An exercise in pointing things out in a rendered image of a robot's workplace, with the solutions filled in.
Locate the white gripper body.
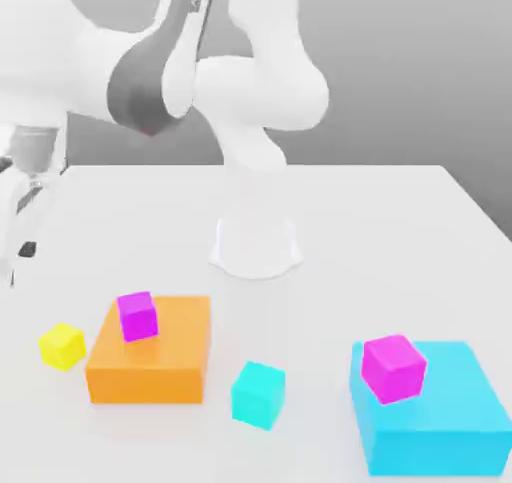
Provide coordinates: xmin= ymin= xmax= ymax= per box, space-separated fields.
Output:
xmin=0 ymin=167 xmax=67 ymax=260

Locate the small yellow cube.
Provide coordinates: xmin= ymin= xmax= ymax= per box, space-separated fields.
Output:
xmin=38 ymin=322 xmax=88 ymax=372

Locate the small magenta cube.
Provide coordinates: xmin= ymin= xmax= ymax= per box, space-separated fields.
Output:
xmin=116 ymin=290 xmax=160 ymax=344
xmin=360 ymin=333 xmax=429 ymax=406

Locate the small cyan cube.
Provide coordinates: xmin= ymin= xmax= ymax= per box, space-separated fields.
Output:
xmin=230 ymin=360 xmax=287 ymax=432

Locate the large orange box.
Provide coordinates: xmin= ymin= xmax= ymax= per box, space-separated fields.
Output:
xmin=84 ymin=295 xmax=212 ymax=405

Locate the large light blue box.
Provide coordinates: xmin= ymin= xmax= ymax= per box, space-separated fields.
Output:
xmin=348 ymin=340 xmax=512 ymax=478

